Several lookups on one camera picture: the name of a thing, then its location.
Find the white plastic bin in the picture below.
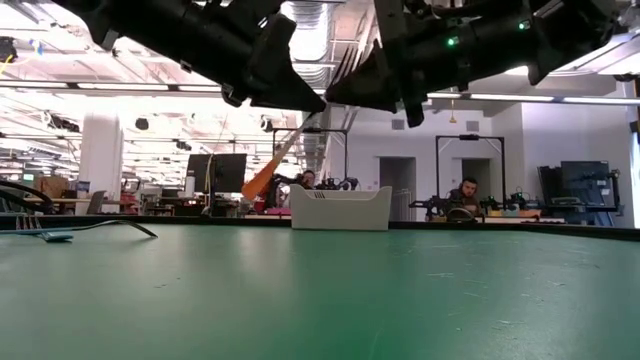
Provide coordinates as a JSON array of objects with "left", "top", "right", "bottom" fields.
[{"left": 288, "top": 183, "right": 394, "bottom": 232}]

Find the blue-handled black fork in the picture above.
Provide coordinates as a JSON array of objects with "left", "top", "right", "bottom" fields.
[
  {"left": 13, "top": 213, "right": 75, "bottom": 244},
  {"left": 0, "top": 218, "right": 159, "bottom": 239}
]

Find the person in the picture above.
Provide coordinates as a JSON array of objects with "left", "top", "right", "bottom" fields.
[
  {"left": 446, "top": 175, "right": 485, "bottom": 223},
  {"left": 297, "top": 169, "right": 320, "bottom": 192}
]

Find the dark workstation monitor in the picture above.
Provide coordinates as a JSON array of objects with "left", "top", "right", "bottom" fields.
[{"left": 537, "top": 159, "right": 622, "bottom": 226}]

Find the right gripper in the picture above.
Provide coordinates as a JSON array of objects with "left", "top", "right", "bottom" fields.
[{"left": 325, "top": 0, "right": 501, "bottom": 129}]

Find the silver ventilation duct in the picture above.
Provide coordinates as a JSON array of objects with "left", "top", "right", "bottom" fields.
[{"left": 279, "top": 0, "right": 335, "bottom": 189}]

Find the black monitor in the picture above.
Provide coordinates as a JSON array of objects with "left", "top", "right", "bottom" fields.
[
  {"left": 186, "top": 153, "right": 217, "bottom": 195},
  {"left": 214, "top": 153, "right": 249, "bottom": 195}
]

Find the orange-handled silver fork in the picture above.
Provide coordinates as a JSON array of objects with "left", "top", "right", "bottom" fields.
[{"left": 241, "top": 42, "right": 369, "bottom": 202}]

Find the grey office chair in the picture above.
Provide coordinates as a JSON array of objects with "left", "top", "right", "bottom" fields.
[{"left": 85, "top": 189, "right": 108, "bottom": 216}]

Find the long ceiling light bar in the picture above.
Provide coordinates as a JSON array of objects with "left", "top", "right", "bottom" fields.
[{"left": 0, "top": 79, "right": 640, "bottom": 107}]

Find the cardboard box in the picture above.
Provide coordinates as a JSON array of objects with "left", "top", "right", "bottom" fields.
[{"left": 33, "top": 175, "right": 70, "bottom": 200}]

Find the green table mat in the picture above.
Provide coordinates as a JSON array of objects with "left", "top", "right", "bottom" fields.
[{"left": 0, "top": 222, "right": 640, "bottom": 360}]

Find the black metal frame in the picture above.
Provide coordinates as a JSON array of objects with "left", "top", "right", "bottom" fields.
[{"left": 434, "top": 133, "right": 507, "bottom": 201}]

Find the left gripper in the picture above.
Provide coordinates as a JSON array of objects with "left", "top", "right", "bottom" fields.
[{"left": 107, "top": 0, "right": 327, "bottom": 114}]

